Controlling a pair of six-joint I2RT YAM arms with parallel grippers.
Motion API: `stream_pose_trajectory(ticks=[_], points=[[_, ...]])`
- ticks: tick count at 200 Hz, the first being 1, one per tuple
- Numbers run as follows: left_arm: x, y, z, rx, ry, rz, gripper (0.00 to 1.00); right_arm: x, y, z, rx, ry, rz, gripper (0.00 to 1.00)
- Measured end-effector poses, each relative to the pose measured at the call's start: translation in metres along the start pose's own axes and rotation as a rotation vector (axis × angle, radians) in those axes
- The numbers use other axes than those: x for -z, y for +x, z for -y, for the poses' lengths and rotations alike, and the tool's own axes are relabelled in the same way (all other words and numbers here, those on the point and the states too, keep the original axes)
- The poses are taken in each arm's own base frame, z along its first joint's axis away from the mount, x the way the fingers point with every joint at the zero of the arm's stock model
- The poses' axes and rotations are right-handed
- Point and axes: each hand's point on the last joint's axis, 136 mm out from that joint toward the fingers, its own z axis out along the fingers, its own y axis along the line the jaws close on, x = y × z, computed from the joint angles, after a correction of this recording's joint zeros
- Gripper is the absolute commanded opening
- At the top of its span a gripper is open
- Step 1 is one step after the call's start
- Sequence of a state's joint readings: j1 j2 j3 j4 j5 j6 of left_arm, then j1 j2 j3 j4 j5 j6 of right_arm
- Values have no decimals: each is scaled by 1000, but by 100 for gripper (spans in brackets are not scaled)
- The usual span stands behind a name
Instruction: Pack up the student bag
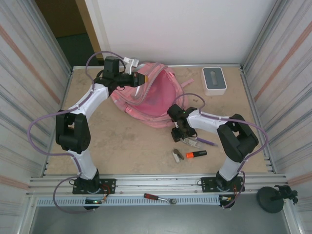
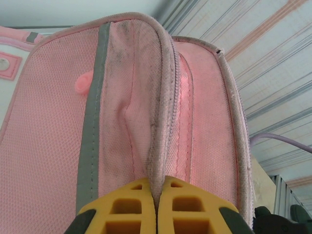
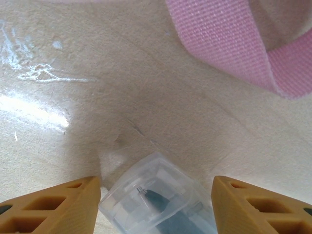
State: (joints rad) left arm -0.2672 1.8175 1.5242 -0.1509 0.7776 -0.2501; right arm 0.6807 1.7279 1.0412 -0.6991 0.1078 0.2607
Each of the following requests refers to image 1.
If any white tissue box grey top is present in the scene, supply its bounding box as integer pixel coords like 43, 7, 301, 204
201, 65, 228, 96

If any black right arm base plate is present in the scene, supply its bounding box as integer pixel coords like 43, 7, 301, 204
201, 175, 245, 193

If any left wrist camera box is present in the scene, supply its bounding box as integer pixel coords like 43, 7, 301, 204
123, 57, 140, 74

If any ratchet wrench red handle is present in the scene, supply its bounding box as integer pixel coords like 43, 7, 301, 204
143, 193, 178, 205

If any aluminium mounting rail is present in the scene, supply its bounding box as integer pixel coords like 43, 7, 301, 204
28, 173, 288, 198

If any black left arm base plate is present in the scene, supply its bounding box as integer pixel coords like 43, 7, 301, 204
72, 178, 117, 195

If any small white brown stapler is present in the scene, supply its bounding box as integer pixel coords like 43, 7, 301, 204
172, 148, 183, 163

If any white door frame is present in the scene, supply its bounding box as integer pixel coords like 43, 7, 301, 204
84, 0, 115, 66

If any slotted grey cable duct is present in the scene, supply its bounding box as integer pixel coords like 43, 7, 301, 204
35, 196, 221, 208

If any aluminium table border rail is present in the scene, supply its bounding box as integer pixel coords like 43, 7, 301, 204
72, 63, 244, 74

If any orange black highlighter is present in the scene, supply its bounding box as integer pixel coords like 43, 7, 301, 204
185, 150, 208, 159

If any pink backpack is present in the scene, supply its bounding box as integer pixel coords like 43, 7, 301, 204
110, 62, 195, 129

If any purple pen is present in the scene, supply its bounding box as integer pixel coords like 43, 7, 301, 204
196, 137, 219, 147

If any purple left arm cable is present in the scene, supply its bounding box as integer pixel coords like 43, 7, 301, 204
28, 50, 125, 215

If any clear plastic tube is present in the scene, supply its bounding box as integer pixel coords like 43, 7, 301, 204
184, 136, 203, 149

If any black round clamp mount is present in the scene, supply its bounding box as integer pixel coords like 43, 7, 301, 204
256, 184, 299, 214

